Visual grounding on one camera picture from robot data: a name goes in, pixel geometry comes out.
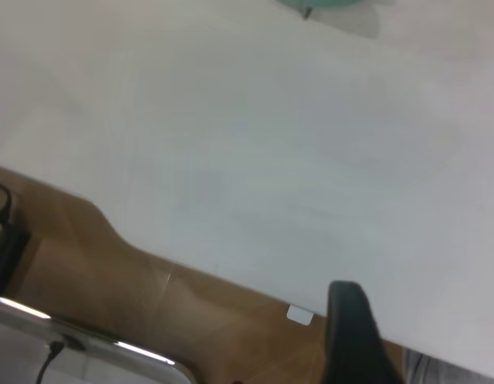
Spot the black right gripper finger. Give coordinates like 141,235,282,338
318,280,408,384

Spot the green plate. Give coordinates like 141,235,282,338
278,0,365,10

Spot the white tape tab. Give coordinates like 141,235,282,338
286,304,315,326

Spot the black box device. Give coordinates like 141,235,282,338
0,182,32,298

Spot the chrome metal frame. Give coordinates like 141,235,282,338
0,294,197,384

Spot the thin black cable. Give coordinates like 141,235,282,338
34,338,66,384

